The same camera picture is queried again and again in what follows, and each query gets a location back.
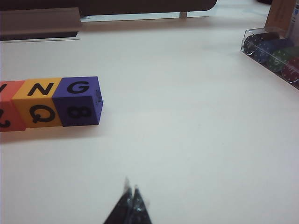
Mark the clear plastic chip rack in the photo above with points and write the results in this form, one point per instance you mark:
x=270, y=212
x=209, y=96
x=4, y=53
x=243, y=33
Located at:
x=257, y=30

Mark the brown cardboard box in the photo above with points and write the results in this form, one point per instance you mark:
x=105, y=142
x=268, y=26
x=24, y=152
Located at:
x=279, y=14

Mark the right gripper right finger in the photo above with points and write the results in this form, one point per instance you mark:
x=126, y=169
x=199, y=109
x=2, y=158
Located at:
x=139, y=210

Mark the purple number eight block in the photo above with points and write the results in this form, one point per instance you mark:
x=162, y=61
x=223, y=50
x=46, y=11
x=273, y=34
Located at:
x=60, y=109

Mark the black poker chip stack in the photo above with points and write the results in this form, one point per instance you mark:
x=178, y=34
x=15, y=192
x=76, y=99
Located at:
x=248, y=45

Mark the pale plastic container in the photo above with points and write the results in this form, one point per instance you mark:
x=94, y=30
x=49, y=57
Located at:
x=295, y=23

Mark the green poker chip stack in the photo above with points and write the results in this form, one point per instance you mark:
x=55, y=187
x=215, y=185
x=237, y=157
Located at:
x=280, y=57

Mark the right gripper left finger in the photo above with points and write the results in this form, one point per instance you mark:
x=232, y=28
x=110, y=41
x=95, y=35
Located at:
x=121, y=210

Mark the yellow letter Q block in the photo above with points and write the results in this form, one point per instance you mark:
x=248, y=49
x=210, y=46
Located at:
x=19, y=109

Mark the red number two block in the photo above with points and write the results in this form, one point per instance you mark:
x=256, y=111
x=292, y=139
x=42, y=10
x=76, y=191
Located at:
x=14, y=109

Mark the blue poker chip stack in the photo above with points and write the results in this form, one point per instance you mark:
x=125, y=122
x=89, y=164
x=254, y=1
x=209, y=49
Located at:
x=268, y=47

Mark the red poker chip stack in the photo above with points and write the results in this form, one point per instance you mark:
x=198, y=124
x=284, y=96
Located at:
x=292, y=68

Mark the grey desk divider panel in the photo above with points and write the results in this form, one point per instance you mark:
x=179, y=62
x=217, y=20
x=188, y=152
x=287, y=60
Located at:
x=140, y=5

